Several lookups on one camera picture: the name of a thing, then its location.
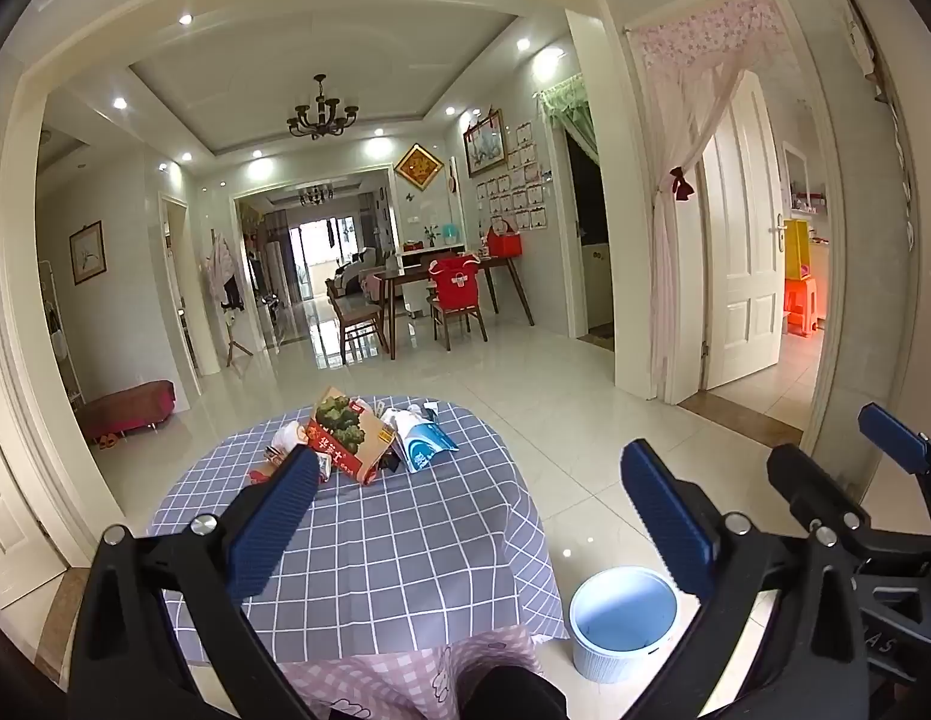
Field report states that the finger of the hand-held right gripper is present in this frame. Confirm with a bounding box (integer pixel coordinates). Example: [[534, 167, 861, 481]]
[[857, 403, 931, 482], [767, 444, 873, 535]]

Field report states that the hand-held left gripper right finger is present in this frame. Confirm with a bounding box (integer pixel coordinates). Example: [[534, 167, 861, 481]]
[[620, 439, 867, 720]]

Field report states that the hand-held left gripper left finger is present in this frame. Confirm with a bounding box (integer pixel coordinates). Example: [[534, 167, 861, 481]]
[[67, 446, 321, 720]]

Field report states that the white ribbed bin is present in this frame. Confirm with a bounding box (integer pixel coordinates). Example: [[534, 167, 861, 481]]
[[568, 568, 678, 683]]

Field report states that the blue white packet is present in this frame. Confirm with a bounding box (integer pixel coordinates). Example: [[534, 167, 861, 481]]
[[394, 420, 460, 473]]

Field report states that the grey checked tablecloth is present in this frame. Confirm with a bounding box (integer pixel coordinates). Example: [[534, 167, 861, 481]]
[[146, 397, 571, 665]]

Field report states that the orange plastic stool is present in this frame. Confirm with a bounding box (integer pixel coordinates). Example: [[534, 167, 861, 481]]
[[782, 277, 825, 338]]

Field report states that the red upholstered bench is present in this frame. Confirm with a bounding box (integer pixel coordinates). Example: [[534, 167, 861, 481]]
[[79, 380, 177, 440]]

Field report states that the pink checked cloth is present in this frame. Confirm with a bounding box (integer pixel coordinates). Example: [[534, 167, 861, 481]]
[[274, 626, 545, 720]]

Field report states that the yellow board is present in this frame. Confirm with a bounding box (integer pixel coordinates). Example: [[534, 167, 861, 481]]
[[782, 219, 812, 282]]

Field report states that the bare wooden chair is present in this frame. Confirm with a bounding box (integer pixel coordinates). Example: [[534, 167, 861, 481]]
[[326, 279, 387, 357]]

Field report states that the white panel door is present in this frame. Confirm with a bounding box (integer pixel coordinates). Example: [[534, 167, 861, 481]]
[[701, 71, 789, 391]]

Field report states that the person's black trouser leg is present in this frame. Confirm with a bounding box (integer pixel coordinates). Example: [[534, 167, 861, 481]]
[[454, 664, 571, 720]]

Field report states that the coat stand with clothes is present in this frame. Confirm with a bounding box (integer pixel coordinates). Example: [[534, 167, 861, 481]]
[[202, 229, 256, 368]]

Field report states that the pink floral curtain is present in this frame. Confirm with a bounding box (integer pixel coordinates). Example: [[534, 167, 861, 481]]
[[628, 0, 789, 402]]

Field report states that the grey sofa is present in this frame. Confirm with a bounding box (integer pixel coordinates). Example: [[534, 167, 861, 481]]
[[337, 247, 384, 293]]

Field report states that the wooden chair with cover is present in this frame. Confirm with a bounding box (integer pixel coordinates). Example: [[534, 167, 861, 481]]
[[429, 255, 490, 352]]

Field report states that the wooden dining table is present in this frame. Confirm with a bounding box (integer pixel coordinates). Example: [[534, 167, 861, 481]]
[[375, 253, 537, 361]]

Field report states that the white metal rack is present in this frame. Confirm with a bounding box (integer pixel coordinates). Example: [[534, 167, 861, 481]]
[[41, 259, 87, 406]]

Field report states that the red chair cover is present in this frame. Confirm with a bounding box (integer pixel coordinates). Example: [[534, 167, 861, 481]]
[[429, 255, 479, 312]]

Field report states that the white sideboard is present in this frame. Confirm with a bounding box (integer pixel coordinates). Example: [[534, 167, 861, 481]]
[[394, 242, 466, 316]]

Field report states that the large black chandelier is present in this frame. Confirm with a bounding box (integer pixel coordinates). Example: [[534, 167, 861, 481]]
[[286, 75, 359, 140]]

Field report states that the green curtain valance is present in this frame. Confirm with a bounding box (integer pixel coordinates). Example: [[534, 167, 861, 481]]
[[538, 75, 597, 166]]

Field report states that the dark framed wall painting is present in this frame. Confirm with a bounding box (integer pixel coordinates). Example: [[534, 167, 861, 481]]
[[69, 220, 106, 286]]

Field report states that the group of white wall certificates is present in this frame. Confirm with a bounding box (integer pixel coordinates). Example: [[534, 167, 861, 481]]
[[476, 120, 549, 233]]

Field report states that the red gold diamond wall ornament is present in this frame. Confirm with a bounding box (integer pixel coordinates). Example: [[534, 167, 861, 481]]
[[394, 142, 438, 188]]

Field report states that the red framed wall picture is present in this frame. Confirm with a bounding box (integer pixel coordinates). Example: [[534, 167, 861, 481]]
[[463, 109, 507, 179]]

